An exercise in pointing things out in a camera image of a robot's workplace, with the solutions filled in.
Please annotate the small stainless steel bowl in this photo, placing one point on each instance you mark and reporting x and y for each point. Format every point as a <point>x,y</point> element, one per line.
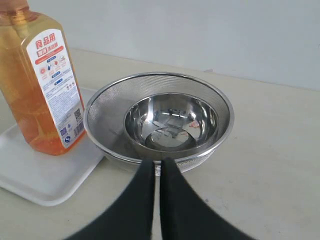
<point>171,123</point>

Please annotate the orange pump soap bottle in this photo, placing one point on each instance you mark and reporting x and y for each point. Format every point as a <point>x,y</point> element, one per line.
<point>37,79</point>

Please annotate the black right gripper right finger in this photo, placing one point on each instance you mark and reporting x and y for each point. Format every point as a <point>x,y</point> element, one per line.
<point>184,215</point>

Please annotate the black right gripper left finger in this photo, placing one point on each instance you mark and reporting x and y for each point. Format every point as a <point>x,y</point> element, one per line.
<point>130,217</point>

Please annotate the steel mesh strainer basket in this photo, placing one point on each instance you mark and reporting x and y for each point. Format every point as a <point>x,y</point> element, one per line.
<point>105,111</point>

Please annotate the white rectangular foam tray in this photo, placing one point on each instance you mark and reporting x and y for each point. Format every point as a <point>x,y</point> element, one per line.
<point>44,179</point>

